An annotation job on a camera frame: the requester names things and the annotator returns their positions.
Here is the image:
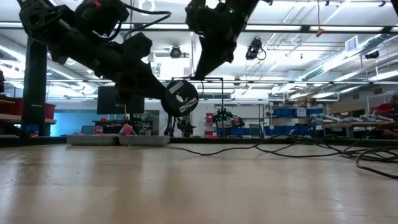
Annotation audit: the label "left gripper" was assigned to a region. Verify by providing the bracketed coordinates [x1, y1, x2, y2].
[67, 32, 169, 101]

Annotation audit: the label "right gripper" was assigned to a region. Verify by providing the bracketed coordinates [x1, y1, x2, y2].
[185, 0, 259, 80]

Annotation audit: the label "black cord spool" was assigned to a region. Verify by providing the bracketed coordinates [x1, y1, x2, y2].
[160, 79, 200, 118]

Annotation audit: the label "thin dark cord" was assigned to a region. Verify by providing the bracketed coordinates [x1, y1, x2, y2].
[166, 124, 398, 180]

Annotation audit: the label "black monitor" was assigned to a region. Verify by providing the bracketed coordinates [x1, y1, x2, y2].
[96, 85, 146, 115]

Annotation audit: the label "small red drawers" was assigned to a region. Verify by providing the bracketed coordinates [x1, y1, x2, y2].
[205, 112, 219, 139]

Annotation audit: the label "grey plastic tool case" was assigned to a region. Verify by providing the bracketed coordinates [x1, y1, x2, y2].
[65, 134, 172, 147]

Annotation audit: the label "blue storage bins with labels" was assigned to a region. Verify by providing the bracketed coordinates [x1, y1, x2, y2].
[272, 107, 325, 118]

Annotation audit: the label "yellow hanging tag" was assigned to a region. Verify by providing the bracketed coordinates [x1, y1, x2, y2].
[315, 0, 325, 38]

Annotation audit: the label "red storage bins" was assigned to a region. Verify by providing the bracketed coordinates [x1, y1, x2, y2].
[0, 97, 57, 121]

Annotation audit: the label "black ceiling fixture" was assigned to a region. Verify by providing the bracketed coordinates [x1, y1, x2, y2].
[364, 49, 381, 60]

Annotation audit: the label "cluttered wooden workbench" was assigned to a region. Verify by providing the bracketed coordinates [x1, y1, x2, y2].
[322, 113, 398, 139]

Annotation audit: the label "person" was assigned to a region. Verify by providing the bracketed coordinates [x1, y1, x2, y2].
[371, 94, 398, 140]

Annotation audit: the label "hanging black camera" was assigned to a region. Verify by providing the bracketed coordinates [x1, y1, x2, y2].
[169, 45, 183, 59]
[245, 37, 267, 61]

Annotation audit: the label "red-handled pliers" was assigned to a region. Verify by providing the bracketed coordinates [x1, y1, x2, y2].
[118, 123, 135, 136]

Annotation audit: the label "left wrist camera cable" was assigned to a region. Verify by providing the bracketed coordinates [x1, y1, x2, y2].
[102, 1, 172, 41]

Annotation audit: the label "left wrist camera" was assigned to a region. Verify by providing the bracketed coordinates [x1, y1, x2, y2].
[75, 0, 130, 35]

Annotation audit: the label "black aluminium table frame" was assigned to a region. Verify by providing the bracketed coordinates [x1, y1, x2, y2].
[0, 36, 398, 147]

